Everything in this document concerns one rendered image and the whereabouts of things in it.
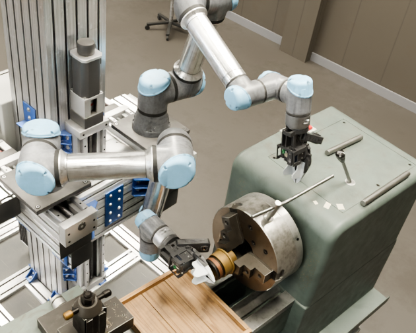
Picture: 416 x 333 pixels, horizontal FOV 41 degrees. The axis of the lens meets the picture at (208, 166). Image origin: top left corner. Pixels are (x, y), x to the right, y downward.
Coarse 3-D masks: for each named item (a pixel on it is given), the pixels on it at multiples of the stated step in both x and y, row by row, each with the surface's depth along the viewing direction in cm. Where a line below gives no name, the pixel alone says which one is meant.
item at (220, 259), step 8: (216, 256) 181; (224, 256) 181; (232, 256) 183; (208, 264) 184; (216, 264) 179; (224, 264) 180; (232, 264) 181; (216, 272) 179; (224, 272) 181; (232, 272) 183; (216, 280) 182
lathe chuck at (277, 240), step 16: (224, 208) 190; (240, 208) 183; (256, 208) 183; (240, 224) 186; (256, 224) 179; (272, 224) 180; (256, 240) 182; (272, 240) 177; (288, 240) 181; (272, 256) 179; (288, 256) 181; (288, 272) 185; (256, 288) 192
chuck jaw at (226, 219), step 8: (232, 208) 186; (224, 216) 185; (232, 216) 184; (224, 224) 186; (232, 224) 184; (224, 232) 184; (232, 232) 184; (240, 232) 186; (224, 240) 185; (232, 240) 184; (240, 240) 186; (224, 248) 184; (232, 248) 184
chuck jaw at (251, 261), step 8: (248, 256) 185; (256, 256) 185; (240, 264) 182; (248, 264) 182; (256, 264) 182; (264, 264) 183; (240, 272) 183; (248, 272) 182; (256, 272) 182; (264, 272) 180; (272, 272) 181; (280, 272) 182; (264, 280) 180
